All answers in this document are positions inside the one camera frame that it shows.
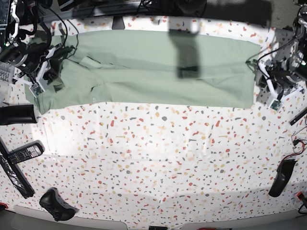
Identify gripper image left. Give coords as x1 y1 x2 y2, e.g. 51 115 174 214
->
12 44 62 87

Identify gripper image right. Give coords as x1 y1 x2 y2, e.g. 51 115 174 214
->
251 59 305 101

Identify green T-shirt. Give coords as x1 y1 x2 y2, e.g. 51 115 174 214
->
25 30 260 114

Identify clear plastic parts bag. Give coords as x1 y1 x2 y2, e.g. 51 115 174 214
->
0 62 14 107

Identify small black stick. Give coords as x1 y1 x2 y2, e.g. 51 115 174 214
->
289 113 306 126

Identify black TV remote control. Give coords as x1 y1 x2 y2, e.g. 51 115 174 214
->
8 141 45 165

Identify grey monitor stand base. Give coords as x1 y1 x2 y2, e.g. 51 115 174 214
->
112 16 125 30

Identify long black bar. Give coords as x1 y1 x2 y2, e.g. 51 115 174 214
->
0 140 35 199

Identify black game controller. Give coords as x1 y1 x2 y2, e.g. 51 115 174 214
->
39 189 76 222

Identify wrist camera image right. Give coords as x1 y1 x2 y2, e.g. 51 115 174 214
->
267 97 283 112

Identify red and black wires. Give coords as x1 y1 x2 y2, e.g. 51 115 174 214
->
279 115 307 168

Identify black curved handle right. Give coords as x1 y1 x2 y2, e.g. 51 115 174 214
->
269 159 296 197

